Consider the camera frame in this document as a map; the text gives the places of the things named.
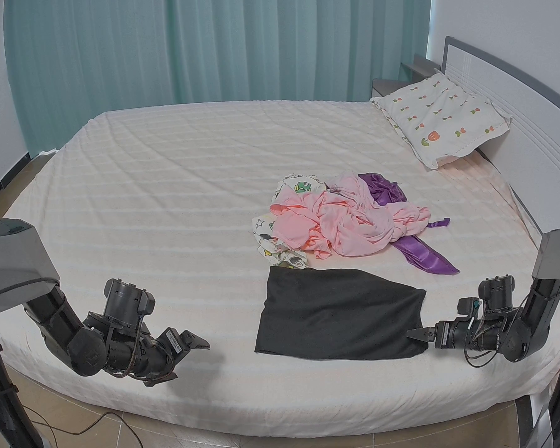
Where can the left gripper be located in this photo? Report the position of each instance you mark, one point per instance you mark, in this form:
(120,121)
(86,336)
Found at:
(170,346)

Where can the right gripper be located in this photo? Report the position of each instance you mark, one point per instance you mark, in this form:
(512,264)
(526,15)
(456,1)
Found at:
(455,335)

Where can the black garment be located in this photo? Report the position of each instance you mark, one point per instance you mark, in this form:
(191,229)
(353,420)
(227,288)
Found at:
(336,315)

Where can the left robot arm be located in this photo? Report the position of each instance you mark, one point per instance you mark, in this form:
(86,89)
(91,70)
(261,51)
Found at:
(56,320)

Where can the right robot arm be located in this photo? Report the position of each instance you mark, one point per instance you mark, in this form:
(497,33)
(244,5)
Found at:
(518,339)

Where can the pile of clothes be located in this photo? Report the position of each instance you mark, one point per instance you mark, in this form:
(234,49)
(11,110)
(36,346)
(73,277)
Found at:
(345,227)

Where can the bed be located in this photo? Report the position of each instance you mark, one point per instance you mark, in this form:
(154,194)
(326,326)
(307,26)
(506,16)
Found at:
(168,180)

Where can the white printed pillow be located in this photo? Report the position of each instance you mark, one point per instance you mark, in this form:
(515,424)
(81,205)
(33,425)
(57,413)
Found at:
(443,115)

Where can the grey bedside table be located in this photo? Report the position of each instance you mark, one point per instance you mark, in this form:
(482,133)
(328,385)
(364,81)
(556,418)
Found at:
(387,86)

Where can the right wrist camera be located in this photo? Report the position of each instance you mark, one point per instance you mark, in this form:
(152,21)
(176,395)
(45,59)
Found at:
(466,308)

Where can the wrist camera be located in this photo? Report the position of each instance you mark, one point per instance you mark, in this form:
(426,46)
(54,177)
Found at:
(466,308)
(147,304)

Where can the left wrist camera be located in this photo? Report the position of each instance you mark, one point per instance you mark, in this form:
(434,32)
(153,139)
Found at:
(147,304)

